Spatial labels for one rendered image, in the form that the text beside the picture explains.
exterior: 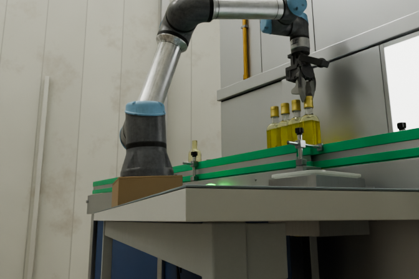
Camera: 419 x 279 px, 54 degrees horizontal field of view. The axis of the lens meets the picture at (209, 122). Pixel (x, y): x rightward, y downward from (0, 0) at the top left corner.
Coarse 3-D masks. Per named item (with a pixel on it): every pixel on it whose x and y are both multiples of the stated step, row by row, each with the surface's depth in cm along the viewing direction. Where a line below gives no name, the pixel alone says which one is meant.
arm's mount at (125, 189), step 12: (120, 180) 107; (132, 180) 108; (144, 180) 109; (156, 180) 110; (168, 180) 111; (180, 180) 112; (120, 192) 106; (132, 192) 107; (144, 192) 108; (156, 192) 109; (120, 204) 106
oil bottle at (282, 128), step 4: (284, 120) 160; (288, 120) 160; (280, 124) 160; (284, 124) 159; (280, 128) 160; (284, 128) 158; (280, 132) 160; (284, 132) 158; (280, 136) 159; (284, 136) 158; (280, 140) 159; (284, 140) 157; (280, 144) 159; (284, 144) 157
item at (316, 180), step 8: (304, 176) 109; (312, 176) 107; (320, 176) 107; (328, 176) 109; (336, 176) 111; (272, 184) 118; (280, 184) 115; (288, 184) 113; (296, 184) 111; (304, 184) 108; (312, 184) 106; (320, 184) 106; (328, 184) 108; (336, 184) 110; (344, 184) 113; (352, 184) 115; (360, 184) 117
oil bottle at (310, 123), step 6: (306, 114) 152; (312, 114) 152; (300, 120) 153; (306, 120) 150; (312, 120) 149; (318, 120) 151; (300, 126) 152; (306, 126) 150; (312, 126) 149; (318, 126) 151; (306, 132) 149; (312, 132) 148; (318, 132) 150; (306, 138) 149; (312, 138) 147; (318, 138) 149
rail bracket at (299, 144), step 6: (300, 132) 135; (300, 138) 135; (294, 144) 133; (300, 144) 134; (306, 144) 136; (312, 144) 139; (318, 144) 142; (300, 150) 134; (318, 150) 141; (300, 156) 134; (300, 162) 133; (306, 162) 134
